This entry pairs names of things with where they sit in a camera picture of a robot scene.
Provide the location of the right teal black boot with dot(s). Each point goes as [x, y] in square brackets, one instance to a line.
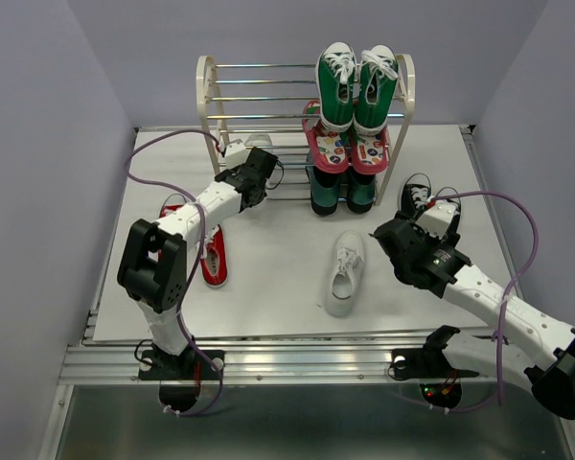
[361, 192]

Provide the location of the left red canvas sneaker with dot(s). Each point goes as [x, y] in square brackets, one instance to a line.
[172, 204]

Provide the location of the teal black boot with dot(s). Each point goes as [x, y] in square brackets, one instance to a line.
[324, 189]
[361, 192]

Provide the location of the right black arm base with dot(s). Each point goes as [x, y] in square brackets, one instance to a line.
[429, 360]

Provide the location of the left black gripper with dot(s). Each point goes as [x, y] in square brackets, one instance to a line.
[234, 170]

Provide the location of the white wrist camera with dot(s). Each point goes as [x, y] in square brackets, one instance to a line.
[235, 154]
[436, 218]

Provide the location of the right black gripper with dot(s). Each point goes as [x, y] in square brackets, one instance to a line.
[449, 240]

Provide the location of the green high-top sneaker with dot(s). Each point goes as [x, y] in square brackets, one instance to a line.
[378, 77]
[335, 74]

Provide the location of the right pink patterned slipper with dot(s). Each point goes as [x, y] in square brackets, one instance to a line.
[369, 153]

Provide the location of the right green high-top sneaker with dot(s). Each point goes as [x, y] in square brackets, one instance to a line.
[378, 77]

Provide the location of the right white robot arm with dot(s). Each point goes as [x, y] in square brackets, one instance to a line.
[533, 350]

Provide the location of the black canvas sneaker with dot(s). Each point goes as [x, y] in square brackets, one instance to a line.
[451, 194]
[414, 196]

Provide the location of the red canvas sneaker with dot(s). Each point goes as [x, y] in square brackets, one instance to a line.
[214, 259]
[172, 204]

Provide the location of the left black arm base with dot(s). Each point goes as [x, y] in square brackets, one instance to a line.
[156, 365]

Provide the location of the white sneaker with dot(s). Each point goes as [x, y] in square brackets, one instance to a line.
[260, 140]
[346, 269]

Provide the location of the left pink patterned slipper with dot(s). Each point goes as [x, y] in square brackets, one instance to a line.
[327, 147]

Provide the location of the pink patterned slipper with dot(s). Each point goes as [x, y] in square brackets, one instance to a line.
[369, 153]
[327, 147]

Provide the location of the aluminium mounting rail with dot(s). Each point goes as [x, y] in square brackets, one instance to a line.
[288, 361]

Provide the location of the right red canvas sneaker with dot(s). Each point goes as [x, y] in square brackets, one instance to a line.
[214, 259]

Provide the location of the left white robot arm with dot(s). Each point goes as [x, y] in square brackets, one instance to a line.
[153, 269]

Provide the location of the left green high-top sneaker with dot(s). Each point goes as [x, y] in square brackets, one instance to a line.
[335, 74]

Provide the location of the left teal black boot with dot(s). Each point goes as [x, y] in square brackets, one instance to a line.
[324, 189]

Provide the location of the cream metal shoe shelf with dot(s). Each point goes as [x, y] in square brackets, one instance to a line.
[227, 126]

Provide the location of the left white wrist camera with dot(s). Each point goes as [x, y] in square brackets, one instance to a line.
[235, 154]

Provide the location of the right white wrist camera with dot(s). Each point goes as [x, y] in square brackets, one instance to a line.
[436, 218]

